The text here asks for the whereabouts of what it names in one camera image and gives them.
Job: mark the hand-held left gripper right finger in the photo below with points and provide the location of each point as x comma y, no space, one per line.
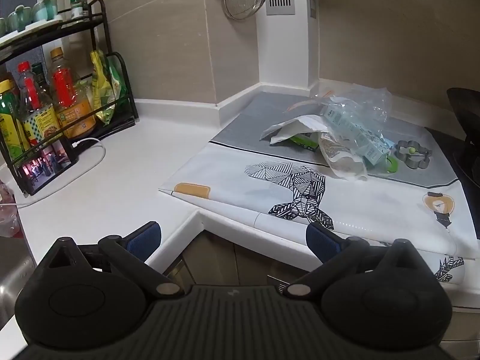
321,240

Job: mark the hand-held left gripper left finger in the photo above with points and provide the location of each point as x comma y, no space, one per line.
144,238

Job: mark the green white pouch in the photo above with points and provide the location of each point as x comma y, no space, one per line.
339,155

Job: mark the white paper towel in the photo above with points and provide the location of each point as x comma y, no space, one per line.
296,127

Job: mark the clear plastic bag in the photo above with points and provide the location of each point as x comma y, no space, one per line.
360,101

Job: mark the printed white grey mat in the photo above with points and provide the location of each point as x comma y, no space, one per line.
232,180

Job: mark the light blue printed carton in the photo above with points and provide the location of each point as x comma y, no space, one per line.
365,142

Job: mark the black smartphone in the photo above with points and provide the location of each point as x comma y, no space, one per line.
45,165

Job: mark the green yellow snack bag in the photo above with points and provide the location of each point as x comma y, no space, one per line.
103,86

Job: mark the yellow cap oil bottle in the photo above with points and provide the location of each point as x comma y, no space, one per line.
67,93

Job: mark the red cap sauce bottle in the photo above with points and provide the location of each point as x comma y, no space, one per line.
33,101

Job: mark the green bottle yellow cap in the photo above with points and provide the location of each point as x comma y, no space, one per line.
9,120

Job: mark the dark green cap bottle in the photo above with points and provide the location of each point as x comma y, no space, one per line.
39,73

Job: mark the white tray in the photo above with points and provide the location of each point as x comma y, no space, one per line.
37,25

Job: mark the green lid spice jar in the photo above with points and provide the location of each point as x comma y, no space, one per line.
79,5

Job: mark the celadon ceramic cup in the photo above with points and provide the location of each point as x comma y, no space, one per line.
3,25
20,15
45,7

